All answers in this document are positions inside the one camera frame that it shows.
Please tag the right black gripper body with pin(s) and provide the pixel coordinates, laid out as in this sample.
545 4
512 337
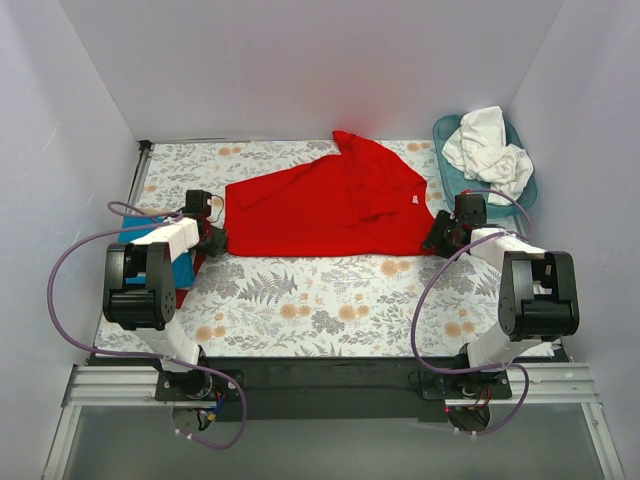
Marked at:
439 235

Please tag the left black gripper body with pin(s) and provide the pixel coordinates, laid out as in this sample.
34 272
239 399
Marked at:
217 240

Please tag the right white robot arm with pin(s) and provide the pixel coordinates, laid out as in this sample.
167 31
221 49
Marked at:
537 298

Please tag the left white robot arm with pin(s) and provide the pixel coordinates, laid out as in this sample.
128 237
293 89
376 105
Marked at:
148 310

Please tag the folded dark red t-shirt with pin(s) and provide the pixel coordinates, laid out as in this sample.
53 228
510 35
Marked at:
185 269

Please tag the folded blue t-shirt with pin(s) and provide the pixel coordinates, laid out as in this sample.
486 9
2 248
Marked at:
152 244

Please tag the white crumpled t-shirt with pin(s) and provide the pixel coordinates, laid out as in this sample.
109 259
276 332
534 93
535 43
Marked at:
480 150

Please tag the floral table mat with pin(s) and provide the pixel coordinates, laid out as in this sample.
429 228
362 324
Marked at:
345 306

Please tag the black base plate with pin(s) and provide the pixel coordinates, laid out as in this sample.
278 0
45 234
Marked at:
313 388

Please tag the aluminium frame rail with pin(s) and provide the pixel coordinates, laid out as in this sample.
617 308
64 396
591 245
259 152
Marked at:
111 426

